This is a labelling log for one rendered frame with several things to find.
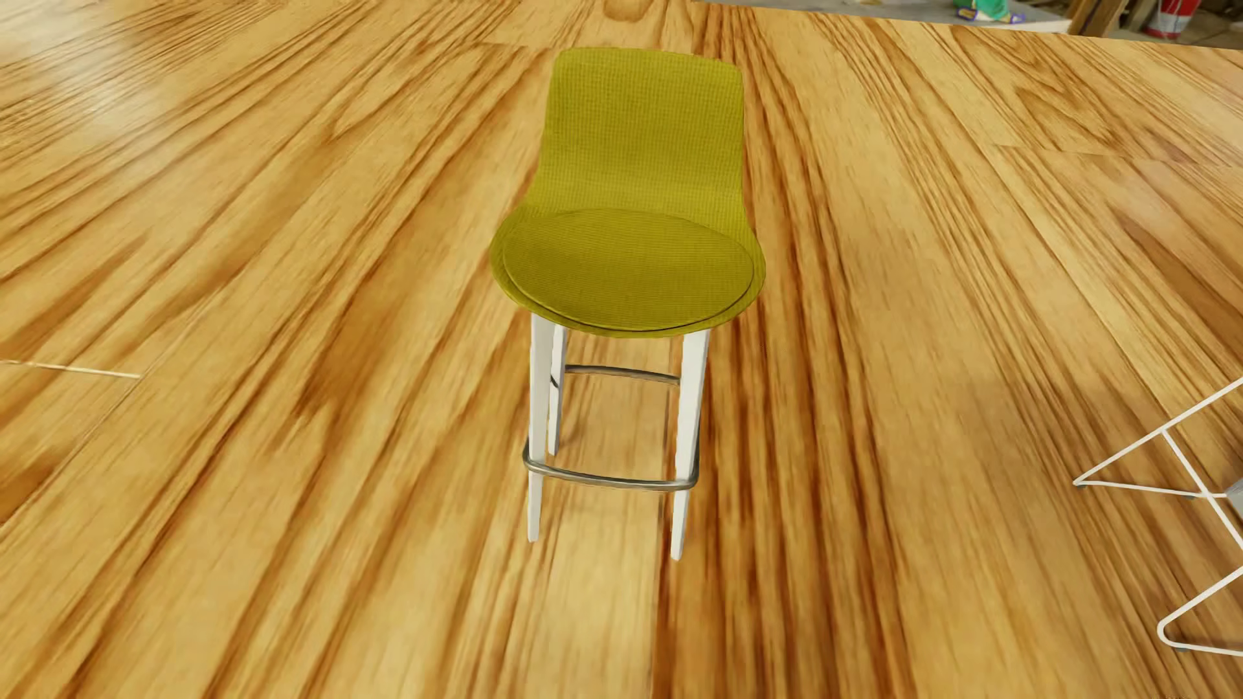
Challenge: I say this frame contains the wooden furniture leg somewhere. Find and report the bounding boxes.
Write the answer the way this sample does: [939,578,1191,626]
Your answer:
[1066,0,1130,37]

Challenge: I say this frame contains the yellow-green bar stool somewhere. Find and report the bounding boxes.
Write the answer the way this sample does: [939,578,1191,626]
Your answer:
[489,47,767,562]

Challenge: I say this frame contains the green toy item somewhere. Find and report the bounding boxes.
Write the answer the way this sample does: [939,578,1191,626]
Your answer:
[952,0,1027,25]

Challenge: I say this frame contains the red and white cylinder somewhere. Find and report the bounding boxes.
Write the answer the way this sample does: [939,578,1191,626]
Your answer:
[1144,0,1202,40]

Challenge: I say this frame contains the white wire frame stand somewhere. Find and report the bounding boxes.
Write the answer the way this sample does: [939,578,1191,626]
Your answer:
[1073,379,1243,656]

